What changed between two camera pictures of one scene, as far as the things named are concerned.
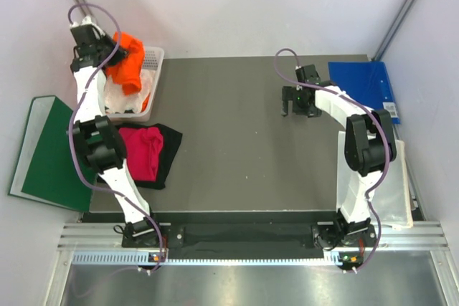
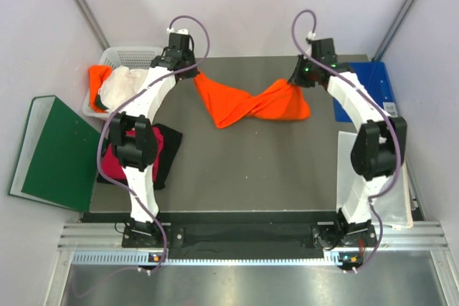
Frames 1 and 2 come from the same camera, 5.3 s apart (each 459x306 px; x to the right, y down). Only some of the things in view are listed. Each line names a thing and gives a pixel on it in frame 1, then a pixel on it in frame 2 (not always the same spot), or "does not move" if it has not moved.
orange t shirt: x=126 y=71 -> x=279 y=101
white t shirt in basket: x=116 y=101 does not move
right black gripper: x=289 y=93 -> x=296 y=78
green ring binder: x=44 y=170 does not move
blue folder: x=368 y=82 does not move
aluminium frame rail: x=394 y=237 does not move
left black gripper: x=119 y=51 -> x=191 y=73
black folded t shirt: x=171 y=141 does not move
